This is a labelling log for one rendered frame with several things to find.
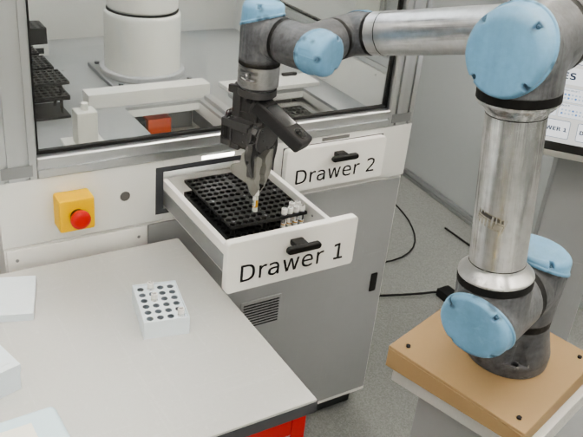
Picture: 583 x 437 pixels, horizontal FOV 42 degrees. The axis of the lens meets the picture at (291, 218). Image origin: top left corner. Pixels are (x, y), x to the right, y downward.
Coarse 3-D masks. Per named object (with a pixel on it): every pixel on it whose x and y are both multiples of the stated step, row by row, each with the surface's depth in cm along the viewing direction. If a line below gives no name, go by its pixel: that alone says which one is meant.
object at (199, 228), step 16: (176, 176) 168; (192, 176) 170; (272, 176) 174; (176, 192) 161; (288, 192) 169; (176, 208) 162; (192, 208) 156; (192, 224) 156; (208, 224) 151; (208, 240) 150; (224, 240) 146
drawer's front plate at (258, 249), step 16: (304, 224) 147; (320, 224) 148; (336, 224) 150; (352, 224) 152; (240, 240) 140; (256, 240) 141; (272, 240) 143; (288, 240) 145; (320, 240) 150; (336, 240) 152; (352, 240) 155; (224, 256) 141; (240, 256) 141; (256, 256) 143; (272, 256) 145; (288, 256) 147; (304, 256) 150; (320, 256) 152; (336, 256) 154; (224, 272) 142; (256, 272) 145; (272, 272) 147; (288, 272) 149; (304, 272) 152; (224, 288) 143; (240, 288) 145
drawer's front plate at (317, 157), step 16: (320, 144) 183; (336, 144) 184; (352, 144) 186; (368, 144) 189; (384, 144) 192; (288, 160) 178; (304, 160) 181; (320, 160) 183; (352, 160) 189; (368, 160) 192; (288, 176) 180; (304, 176) 183; (320, 176) 186; (352, 176) 191; (368, 176) 194
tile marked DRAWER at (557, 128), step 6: (552, 120) 186; (558, 120) 186; (552, 126) 186; (558, 126) 185; (564, 126) 185; (570, 126) 185; (546, 132) 186; (552, 132) 185; (558, 132) 185; (564, 132) 185; (558, 138) 185; (564, 138) 184
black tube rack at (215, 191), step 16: (208, 176) 168; (224, 176) 169; (192, 192) 166; (208, 192) 161; (224, 192) 163; (240, 192) 163; (272, 192) 165; (208, 208) 161; (224, 208) 156; (240, 208) 157; (272, 208) 158; (224, 224) 157; (272, 224) 159
